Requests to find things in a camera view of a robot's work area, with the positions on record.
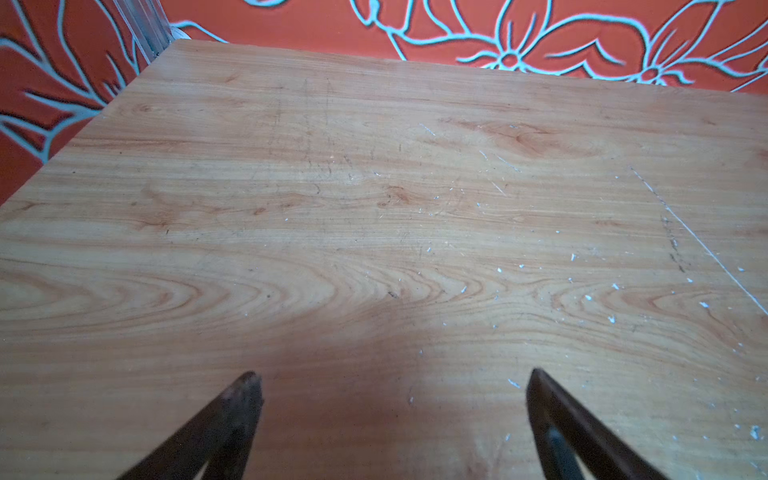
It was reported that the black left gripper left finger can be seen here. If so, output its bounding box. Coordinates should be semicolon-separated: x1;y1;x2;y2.
120;371;264;479

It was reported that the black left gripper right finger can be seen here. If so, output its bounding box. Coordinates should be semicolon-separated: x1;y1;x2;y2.
526;368;665;479

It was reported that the aluminium frame post left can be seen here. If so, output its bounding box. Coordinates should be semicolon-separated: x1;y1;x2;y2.
114;0;189;63

